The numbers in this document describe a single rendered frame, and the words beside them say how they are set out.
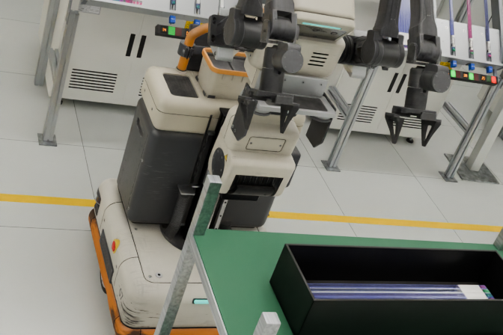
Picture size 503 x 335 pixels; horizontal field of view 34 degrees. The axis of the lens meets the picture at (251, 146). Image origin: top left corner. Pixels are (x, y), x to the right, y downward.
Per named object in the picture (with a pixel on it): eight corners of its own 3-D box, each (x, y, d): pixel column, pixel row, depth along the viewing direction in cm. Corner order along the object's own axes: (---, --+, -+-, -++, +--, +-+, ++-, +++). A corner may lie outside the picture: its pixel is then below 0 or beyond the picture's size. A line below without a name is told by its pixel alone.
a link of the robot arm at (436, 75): (435, 45, 223) (409, 42, 220) (462, 48, 213) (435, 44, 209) (428, 90, 224) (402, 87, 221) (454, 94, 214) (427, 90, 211)
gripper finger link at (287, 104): (296, 136, 204) (301, 98, 203) (269, 133, 201) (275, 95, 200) (283, 131, 210) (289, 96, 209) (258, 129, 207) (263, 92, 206)
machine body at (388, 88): (422, 148, 479) (468, 54, 448) (315, 136, 451) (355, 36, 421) (377, 90, 529) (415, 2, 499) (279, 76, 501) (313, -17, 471)
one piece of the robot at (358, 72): (338, 57, 256) (353, 28, 250) (352, 60, 258) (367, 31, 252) (349, 78, 249) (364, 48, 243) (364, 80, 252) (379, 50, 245)
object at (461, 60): (495, 70, 423) (504, 66, 417) (385, 52, 397) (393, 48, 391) (495, 67, 424) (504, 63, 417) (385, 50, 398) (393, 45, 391)
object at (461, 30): (498, 66, 421) (502, 64, 418) (388, 48, 395) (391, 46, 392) (495, 31, 425) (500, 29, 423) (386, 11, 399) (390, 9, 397)
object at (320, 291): (478, 294, 199) (484, 284, 198) (493, 315, 194) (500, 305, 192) (291, 294, 178) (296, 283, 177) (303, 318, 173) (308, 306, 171)
